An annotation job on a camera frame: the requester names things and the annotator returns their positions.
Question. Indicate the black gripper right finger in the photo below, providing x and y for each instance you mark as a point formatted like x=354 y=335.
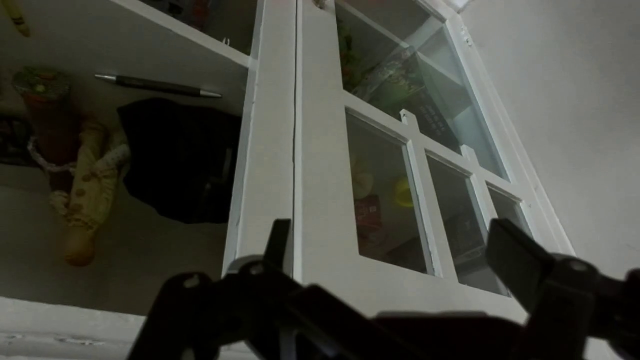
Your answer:
x=516 y=261

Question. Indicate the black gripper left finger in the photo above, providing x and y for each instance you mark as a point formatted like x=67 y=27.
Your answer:
x=277 y=242

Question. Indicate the white glass-pane cabinet door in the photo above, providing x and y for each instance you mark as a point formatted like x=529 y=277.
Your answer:
x=321 y=167

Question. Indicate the white built-in cabinet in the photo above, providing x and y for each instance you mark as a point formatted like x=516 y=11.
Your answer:
x=266 y=132

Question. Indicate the brown-red box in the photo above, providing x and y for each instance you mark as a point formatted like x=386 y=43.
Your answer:
x=368 y=213

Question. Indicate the black bag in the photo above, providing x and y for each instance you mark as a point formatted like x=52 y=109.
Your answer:
x=180 y=161

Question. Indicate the small yellow cup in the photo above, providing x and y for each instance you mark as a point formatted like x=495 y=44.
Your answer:
x=402 y=192

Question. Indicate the clear box of green toys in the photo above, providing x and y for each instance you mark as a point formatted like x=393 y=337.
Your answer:
x=372 y=72

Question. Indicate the tan cloth doll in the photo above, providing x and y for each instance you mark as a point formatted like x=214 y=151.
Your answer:
x=87 y=181

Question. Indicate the dark pen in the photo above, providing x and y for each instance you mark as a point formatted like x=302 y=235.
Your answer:
x=152 y=84

